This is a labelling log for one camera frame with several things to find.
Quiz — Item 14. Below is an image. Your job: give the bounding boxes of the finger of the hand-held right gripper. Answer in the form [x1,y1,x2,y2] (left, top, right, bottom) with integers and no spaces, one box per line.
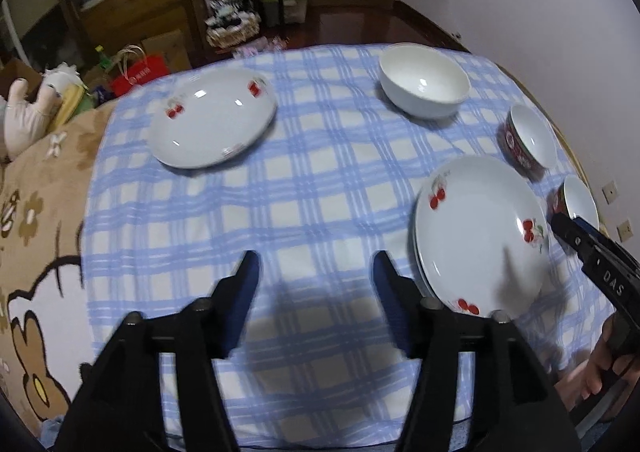
[550,213,593,258]
[572,216,621,248]

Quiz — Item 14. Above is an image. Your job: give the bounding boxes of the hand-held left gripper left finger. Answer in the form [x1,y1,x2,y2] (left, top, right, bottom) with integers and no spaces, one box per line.
[52,249,263,452]

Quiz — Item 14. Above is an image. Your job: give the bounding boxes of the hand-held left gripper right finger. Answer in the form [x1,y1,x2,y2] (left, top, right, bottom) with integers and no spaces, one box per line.
[371,250,583,452]

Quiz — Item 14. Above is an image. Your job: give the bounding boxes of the red patterned bowl white inside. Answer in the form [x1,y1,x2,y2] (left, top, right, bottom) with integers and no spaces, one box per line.
[547,175,600,233]

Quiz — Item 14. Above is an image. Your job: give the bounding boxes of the white cherry print plate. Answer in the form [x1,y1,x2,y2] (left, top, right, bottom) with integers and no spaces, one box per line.
[148,68,278,169]
[411,227,441,300]
[414,155,551,319]

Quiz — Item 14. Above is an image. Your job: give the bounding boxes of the red bowl with black emblem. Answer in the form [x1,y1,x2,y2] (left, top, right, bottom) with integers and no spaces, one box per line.
[496,104,558,181]

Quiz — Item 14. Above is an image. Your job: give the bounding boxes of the plain white bowl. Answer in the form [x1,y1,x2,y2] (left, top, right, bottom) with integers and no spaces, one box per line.
[378,43,471,120]

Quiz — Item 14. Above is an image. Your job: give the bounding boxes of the person's right hand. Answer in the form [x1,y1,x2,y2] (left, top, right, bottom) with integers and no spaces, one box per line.
[555,314,640,413]

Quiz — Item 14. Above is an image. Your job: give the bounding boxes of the blue checked blanket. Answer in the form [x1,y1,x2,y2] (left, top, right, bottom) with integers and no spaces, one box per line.
[82,44,608,448]

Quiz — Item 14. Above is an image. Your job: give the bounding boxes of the brown cartoon print blanket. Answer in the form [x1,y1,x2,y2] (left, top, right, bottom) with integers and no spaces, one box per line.
[0,99,121,438]

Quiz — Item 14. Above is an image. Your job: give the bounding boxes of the red paper bag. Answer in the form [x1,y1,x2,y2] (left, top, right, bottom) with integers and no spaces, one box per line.
[109,46,168,95]

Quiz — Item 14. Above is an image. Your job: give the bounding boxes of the yellow green cushion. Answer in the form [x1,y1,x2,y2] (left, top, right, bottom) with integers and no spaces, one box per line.
[55,84,96,125]

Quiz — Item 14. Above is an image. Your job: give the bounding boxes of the pink plastic packets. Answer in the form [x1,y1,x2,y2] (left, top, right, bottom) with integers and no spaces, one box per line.
[235,34,288,55]

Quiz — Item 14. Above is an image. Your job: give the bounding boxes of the cardboard box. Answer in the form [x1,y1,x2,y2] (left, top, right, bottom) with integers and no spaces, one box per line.
[0,57,43,98]
[142,29,193,70]

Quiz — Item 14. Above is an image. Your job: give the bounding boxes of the wicker basket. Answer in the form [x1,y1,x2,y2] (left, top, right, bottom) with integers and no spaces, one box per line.
[206,14,262,49]

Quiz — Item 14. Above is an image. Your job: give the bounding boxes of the pink and white plush toy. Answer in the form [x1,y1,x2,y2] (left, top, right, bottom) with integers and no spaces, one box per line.
[0,79,61,160]

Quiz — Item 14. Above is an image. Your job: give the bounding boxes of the white spiky plush toy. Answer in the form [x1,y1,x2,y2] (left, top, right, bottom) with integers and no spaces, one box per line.
[42,62,83,93]

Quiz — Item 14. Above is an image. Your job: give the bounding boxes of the pile of socks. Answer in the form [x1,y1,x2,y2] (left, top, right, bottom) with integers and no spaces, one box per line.
[207,0,256,30]

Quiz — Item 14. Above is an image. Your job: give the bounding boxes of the clear plastic storage box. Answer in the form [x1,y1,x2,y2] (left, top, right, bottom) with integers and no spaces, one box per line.
[260,0,308,28]

